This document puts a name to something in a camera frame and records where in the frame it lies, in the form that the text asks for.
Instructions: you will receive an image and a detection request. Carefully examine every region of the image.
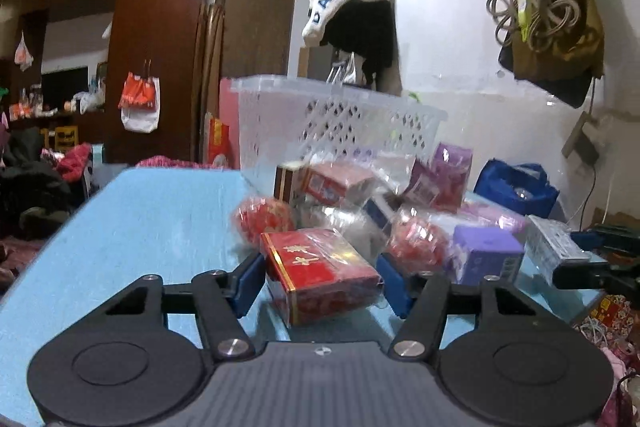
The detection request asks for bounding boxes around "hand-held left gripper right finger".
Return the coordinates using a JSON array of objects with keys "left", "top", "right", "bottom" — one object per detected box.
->
[{"left": 377, "top": 254, "right": 541, "bottom": 360}]

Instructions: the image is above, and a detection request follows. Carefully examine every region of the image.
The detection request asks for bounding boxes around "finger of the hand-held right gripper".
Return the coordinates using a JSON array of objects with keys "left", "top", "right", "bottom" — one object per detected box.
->
[
  {"left": 570, "top": 226, "right": 640, "bottom": 257},
  {"left": 552, "top": 256, "right": 640, "bottom": 294}
]

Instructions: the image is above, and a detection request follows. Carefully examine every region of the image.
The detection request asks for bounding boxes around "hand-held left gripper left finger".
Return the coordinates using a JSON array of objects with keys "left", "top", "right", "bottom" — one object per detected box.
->
[{"left": 102, "top": 252, "right": 267, "bottom": 362}]

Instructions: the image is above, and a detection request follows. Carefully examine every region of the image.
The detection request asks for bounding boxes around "silver printed box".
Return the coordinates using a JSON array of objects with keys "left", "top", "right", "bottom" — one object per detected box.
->
[{"left": 526, "top": 214, "right": 592, "bottom": 279}]

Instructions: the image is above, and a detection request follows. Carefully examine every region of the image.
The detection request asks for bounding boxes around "red gold-print box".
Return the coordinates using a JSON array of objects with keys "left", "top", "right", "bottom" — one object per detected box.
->
[{"left": 259, "top": 227, "right": 385, "bottom": 328}]

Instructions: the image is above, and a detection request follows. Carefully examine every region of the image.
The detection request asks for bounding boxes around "white plastic basket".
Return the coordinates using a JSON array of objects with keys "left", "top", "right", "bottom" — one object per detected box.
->
[{"left": 231, "top": 74, "right": 449, "bottom": 200}]

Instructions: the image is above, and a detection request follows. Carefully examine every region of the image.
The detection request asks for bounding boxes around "red round wrapped packet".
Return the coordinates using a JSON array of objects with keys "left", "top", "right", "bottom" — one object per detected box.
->
[
  {"left": 234, "top": 196, "right": 297, "bottom": 249},
  {"left": 387, "top": 217, "right": 453, "bottom": 269}
]

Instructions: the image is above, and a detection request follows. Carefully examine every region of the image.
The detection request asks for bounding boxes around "floral cloth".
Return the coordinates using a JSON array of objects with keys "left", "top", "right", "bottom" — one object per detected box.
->
[{"left": 574, "top": 292, "right": 640, "bottom": 427}]

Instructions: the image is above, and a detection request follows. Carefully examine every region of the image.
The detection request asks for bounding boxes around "blue and white box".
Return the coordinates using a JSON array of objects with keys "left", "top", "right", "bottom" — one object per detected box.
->
[{"left": 361, "top": 196, "right": 402, "bottom": 250}]

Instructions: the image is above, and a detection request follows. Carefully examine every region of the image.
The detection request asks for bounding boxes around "clear plastic bag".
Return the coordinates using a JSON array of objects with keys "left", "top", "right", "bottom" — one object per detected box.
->
[{"left": 300, "top": 202, "right": 393, "bottom": 268}]

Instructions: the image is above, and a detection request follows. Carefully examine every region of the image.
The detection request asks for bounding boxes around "blue fabric bag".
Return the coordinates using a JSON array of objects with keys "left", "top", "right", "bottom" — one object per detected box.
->
[{"left": 472, "top": 158, "right": 561, "bottom": 220}]

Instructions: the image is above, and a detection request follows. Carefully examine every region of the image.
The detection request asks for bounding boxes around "purple box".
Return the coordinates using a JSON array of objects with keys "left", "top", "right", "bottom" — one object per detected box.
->
[{"left": 450, "top": 223, "right": 527, "bottom": 286}]

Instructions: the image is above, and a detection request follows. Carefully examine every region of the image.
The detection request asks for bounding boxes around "brown and red box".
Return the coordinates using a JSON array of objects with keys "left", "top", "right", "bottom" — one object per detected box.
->
[{"left": 273, "top": 161, "right": 377, "bottom": 214}]

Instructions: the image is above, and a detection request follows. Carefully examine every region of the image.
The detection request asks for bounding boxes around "purple packet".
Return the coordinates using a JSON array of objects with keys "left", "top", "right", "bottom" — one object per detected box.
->
[{"left": 405, "top": 142, "right": 474, "bottom": 214}]

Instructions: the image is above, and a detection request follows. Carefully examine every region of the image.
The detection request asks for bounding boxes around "maroon blanket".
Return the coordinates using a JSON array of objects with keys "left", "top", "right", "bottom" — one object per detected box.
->
[{"left": 135, "top": 156, "right": 222, "bottom": 171}]

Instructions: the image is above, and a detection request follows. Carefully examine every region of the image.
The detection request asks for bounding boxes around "red snack bag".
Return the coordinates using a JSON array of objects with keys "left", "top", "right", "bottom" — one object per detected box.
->
[{"left": 206, "top": 117, "right": 232, "bottom": 168}]

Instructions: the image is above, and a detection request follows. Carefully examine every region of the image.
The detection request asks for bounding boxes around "pink foam mat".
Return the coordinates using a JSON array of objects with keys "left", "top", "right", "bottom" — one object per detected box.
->
[{"left": 219, "top": 77, "right": 242, "bottom": 168}]

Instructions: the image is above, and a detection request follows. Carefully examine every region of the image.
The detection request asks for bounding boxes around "brown hanging bag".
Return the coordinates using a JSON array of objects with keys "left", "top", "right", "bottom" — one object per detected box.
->
[{"left": 498, "top": 0, "right": 607, "bottom": 108}]

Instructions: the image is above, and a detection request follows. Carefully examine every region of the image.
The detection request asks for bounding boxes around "white and red plastic bag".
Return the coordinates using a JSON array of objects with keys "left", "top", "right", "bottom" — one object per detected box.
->
[{"left": 118, "top": 72, "right": 161, "bottom": 134}]

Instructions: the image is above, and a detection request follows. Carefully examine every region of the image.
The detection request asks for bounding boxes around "pink red garment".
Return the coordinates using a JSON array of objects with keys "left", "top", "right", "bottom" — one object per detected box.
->
[{"left": 56, "top": 143, "right": 94, "bottom": 181}]

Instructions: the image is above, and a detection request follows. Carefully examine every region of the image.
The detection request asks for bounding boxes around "folded metal rack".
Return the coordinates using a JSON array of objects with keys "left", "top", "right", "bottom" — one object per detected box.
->
[{"left": 326, "top": 52, "right": 362, "bottom": 86}]

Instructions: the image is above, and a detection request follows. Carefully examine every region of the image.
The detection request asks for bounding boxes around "dark clothing pile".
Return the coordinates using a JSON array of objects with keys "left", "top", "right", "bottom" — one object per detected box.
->
[{"left": 0, "top": 126, "right": 73, "bottom": 240}]

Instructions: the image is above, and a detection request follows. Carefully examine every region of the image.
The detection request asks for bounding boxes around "black garment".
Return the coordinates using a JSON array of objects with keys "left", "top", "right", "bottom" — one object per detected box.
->
[{"left": 326, "top": 0, "right": 399, "bottom": 82}]

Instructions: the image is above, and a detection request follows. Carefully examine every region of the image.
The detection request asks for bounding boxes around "brown door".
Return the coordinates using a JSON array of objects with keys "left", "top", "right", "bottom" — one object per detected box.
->
[{"left": 219, "top": 0, "right": 297, "bottom": 81}]

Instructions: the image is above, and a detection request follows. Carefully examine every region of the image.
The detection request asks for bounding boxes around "brown wooden wardrobe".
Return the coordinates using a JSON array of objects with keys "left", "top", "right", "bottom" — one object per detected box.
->
[{"left": 0, "top": 0, "right": 219, "bottom": 166}]

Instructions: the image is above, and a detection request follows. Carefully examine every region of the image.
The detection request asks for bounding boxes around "black television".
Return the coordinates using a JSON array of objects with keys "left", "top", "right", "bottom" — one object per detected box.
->
[{"left": 41, "top": 66, "right": 90, "bottom": 108}]

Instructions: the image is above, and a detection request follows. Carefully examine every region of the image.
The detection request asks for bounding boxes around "small hanging plastic bag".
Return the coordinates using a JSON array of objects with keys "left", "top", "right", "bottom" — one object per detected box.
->
[{"left": 13, "top": 31, "right": 34, "bottom": 72}]

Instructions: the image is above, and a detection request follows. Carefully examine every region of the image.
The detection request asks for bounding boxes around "coil of rope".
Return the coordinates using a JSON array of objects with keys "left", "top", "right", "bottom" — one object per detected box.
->
[{"left": 486, "top": 0, "right": 584, "bottom": 54}]

